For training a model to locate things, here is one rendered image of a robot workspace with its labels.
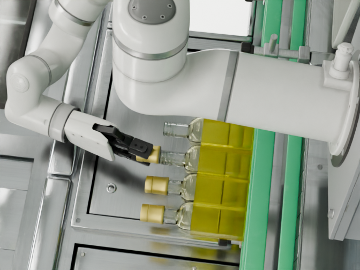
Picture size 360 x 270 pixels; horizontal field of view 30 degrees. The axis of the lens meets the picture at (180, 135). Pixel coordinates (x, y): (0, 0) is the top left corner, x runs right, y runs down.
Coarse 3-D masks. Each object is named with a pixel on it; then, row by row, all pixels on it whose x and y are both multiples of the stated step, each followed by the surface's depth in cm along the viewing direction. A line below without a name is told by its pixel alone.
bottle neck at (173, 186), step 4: (172, 180) 130; (168, 184) 129; (172, 184) 129; (176, 184) 129; (180, 184) 129; (168, 188) 128; (172, 188) 128; (176, 188) 128; (168, 192) 129; (172, 192) 129; (176, 192) 129
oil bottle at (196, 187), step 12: (192, 180) 127; (204, 180) 127; (216, 180) 127; (228, 180) 127; (240, 180) 127; (180, 192) 128; (192, 192) 127; (204, 192) 126; (216, 192) 126; (228, 192) 126; (240, 192) 126; (228, 204) 126; (240, 204) 126
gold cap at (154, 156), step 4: (156, 148) 129; (160, 148) 132; (152, 152) 129; (156, 152) 129; (136, 156) 129; (152, 156) 129; (156, 156) 129; (140, 160) 130; (144, 160) 130; (148, 160) 130; (152, 160) 129; (156, 160) 129
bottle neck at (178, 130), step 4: (164, 124) 132; (168, 124) 132; (172, 124) 132; (176, 124) 132; (180, 124) 132; (184, 124) 133; (188, 124) 133; (164, 128) 132; (168, 128) 132; (172, 128) 132; (176, 128) 132; (180, 128) 132; (184, 128) 132; (164, 132) 132; (168, 132) 132; (172, 132) 132; (176, 132) 132; (180, 132) 132; (184, 132) 132; (168, 136) 133; (172, 136) 133; (176, 136) 132; (180, 136) 132; (184, 136) 132
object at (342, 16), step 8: (336, 0) 129; (344, 0) 128; (352, 0) 108; (336, 8) 128; (344, 8) 128; (352, 8) 110; (336, 16) 127; (344, 16) 127; (352, 16) 114; (336, 24) 127; (344, 24) 115; (336, 32) 126; (344, 32) 120; (336, 40) 121; (336, 48) 124
